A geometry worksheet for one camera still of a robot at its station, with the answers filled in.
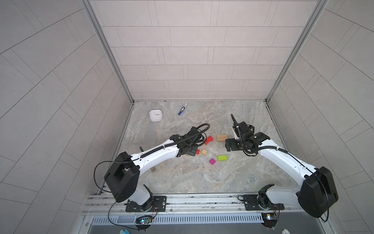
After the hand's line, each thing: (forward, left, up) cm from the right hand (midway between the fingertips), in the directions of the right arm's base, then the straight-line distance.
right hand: (231, 145), depth 84 cm
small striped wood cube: (0, +16, -7) cm, 17 cm away
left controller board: (-32, +46, -4) cm, 56 cm away
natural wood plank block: (+9, +3, -6) cm, 11 cm away
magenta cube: (-6, +11, -8) cm, 15 cm away
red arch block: (+8, +11, -6) cm, 15 cm away
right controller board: (-35, -12, -10) cm, 38 cm away
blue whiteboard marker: (+35, +28, -4) cm, 45 cm away
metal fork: (-9, +45, -6) cm, 46 cm away
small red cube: (+1, +19, -7) cm, 20 cm away
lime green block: (-4, +5, -8) cm, 10 cm away
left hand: (0, +21, 0) cm, 21 cm away
